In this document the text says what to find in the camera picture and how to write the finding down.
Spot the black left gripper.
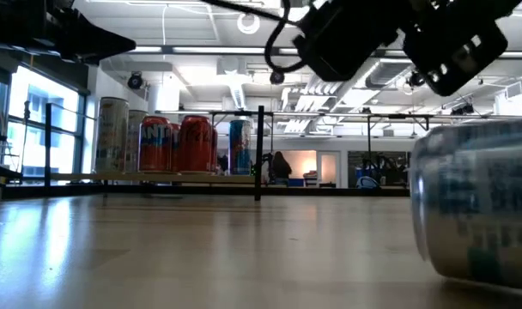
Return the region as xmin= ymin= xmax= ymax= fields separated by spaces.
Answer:
xmin=0 ymin=0 xmax=137 ymax=65

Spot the long ceiling light strip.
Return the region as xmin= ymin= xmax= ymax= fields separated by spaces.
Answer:
xmin=131 ymin=45 xmax=296 ymax=55

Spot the black aluminium table frame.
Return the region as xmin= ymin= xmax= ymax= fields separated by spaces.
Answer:
xmin=1 ymin=183 xmax=410 ymax=198

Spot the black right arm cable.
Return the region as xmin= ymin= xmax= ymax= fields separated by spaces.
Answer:
xmin=264 ymin=0 xmax=307 ymax=75

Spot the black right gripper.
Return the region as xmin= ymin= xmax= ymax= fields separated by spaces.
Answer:
xmin=404 ymin=16 xmax=509 ymax=98

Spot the blue silver Red Bull can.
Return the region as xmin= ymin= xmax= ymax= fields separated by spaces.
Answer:
xmin=409 ymin=118 xmax=522 ymax=297
xmin=228 ymin=118 xmax=252 ymax=176

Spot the wooden shelf board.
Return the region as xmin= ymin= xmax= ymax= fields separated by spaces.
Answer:
xmin=50 ymin=172 xmax=258 ymax=185

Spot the large office window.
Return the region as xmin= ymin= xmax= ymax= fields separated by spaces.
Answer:
xmin=0 ymin=64 xmax=88 ymax=184

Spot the person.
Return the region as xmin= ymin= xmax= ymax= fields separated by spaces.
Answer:
xmin=270 ymin=150 xmax=293 ymax=186

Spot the black metal shelf frame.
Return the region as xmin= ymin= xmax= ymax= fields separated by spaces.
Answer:
xmin=44 ymin=102 xmax=275 ymax=202

